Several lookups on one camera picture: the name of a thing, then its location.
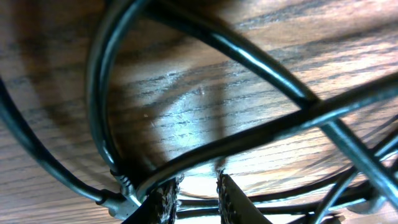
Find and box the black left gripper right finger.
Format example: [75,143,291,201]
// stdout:
[217,170,271,224]

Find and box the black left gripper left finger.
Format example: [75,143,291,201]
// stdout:
[121,177,182,224]

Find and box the black USB cable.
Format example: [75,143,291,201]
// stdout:
[0,0,398,224]

